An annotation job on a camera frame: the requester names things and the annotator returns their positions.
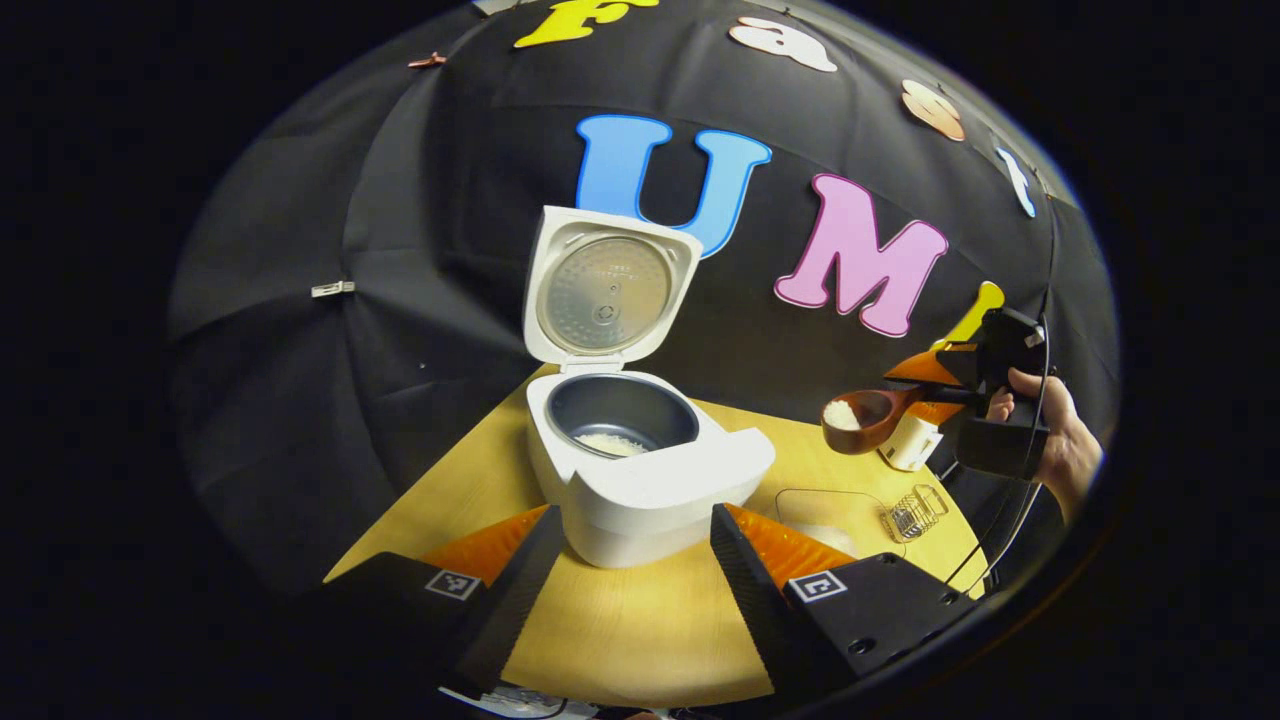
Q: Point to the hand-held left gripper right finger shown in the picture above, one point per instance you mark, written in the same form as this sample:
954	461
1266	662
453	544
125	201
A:
755	600

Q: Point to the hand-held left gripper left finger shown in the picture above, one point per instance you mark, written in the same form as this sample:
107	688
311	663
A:
510	600

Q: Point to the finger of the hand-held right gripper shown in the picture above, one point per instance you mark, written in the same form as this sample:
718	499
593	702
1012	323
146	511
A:
935	412
930	368

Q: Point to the wooden spoon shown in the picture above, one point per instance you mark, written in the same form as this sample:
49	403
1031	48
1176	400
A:
865	425

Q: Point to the clear plastic rice box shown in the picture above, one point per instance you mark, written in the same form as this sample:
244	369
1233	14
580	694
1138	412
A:
830	512

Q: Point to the white rice cooker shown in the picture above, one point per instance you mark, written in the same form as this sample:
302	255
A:
650	490

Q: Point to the white rice heap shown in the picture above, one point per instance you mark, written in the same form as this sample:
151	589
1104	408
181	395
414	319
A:
612	444

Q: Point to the white toaster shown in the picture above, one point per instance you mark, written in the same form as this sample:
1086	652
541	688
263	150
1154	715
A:
910	445

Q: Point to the white cloth clip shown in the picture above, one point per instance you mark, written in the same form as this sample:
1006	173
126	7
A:
333	289

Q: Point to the copper cloth clip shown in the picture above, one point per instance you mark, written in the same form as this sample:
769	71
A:
427	60

